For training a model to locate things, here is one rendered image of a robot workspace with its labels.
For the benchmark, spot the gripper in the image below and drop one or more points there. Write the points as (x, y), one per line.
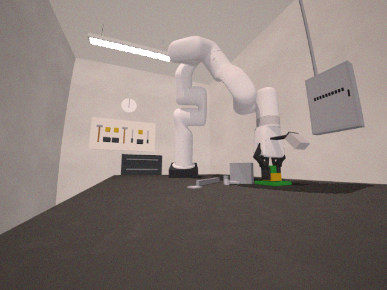
(274, 149)

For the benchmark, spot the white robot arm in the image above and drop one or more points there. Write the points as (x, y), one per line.
(246, 100)

